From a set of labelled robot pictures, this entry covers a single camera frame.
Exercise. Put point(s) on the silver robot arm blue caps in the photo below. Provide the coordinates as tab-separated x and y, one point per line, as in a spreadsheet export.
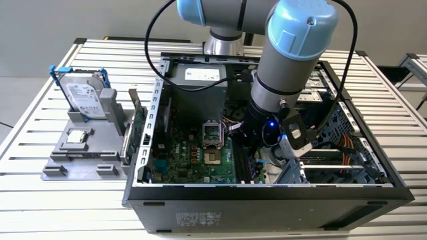
283	75

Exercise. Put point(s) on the black RAM slot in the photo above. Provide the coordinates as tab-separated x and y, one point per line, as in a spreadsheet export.
249	178
241	165

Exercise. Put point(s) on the black round fan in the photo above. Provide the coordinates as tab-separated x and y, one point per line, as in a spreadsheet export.
237	113

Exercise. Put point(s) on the grey power supply unit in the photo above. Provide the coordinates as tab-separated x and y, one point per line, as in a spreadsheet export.
197	105

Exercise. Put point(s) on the CPU socket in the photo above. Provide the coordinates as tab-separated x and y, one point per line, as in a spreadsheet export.
214	157

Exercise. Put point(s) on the green motherboard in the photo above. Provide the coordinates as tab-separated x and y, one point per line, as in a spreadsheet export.
182	160

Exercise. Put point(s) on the green graphics card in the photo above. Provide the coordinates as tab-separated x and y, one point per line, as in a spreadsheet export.
135	135

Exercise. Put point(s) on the black PC case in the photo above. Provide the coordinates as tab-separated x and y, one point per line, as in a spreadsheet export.
234	212

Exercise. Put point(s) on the grey parts rack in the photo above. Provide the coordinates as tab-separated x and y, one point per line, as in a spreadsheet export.
101	135

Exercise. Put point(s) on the metal slat side table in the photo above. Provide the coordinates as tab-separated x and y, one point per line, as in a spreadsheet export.
417	63

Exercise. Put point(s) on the hard disk in blue carrier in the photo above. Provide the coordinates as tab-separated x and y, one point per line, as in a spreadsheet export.
82	97

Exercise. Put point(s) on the silver CPU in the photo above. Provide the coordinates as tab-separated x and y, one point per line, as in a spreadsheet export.
78	136

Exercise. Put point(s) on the black camera bracket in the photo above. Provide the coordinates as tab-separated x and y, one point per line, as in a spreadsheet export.
295	130

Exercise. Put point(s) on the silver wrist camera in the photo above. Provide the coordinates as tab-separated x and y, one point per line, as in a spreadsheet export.
297	150

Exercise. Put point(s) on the grey disk bay bracket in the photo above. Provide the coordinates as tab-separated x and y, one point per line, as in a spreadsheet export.
290	172

